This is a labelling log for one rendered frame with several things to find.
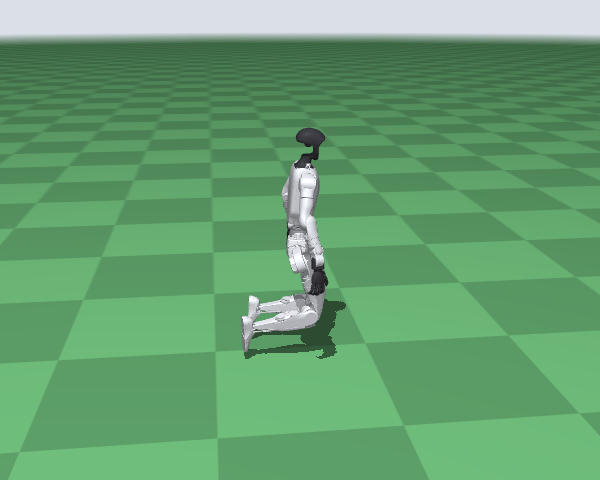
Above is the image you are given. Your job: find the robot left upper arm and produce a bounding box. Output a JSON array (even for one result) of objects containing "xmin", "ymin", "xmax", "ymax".
[{"xmin": 281, "ymin": 160, "xmax": 299, "ymax": 203}]

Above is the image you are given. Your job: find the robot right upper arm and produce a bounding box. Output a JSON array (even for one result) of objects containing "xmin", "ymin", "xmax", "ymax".
[{"xmin": 298, "ymin": 173, "xmax": 317, "ymax": 231}]

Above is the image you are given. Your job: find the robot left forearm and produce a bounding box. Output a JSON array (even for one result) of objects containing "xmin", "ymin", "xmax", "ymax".
[{"xmin": 283, "ymin": 201, "xmax": 293, "ymax": 229}]

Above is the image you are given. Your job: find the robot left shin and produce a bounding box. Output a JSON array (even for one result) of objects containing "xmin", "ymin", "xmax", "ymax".
[{"xmin": 257, "ymin": 293, "xmax": 306, "ymax": 314}]

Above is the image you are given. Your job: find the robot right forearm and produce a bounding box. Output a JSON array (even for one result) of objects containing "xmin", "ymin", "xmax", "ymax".
[{"xmin": 304, "ymin": 217, "xmax": 324, "ymax": 267}]

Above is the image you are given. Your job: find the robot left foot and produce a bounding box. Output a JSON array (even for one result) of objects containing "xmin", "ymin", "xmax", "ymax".
[{"xmin": 248, "ymin": 295, "xmax": 261, "ymax": 322}]

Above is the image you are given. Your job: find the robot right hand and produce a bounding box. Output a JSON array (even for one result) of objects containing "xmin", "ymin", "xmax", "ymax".
[{"xmin": 307, "ymin": 258, "xmax": 328, "ymax": 296}]

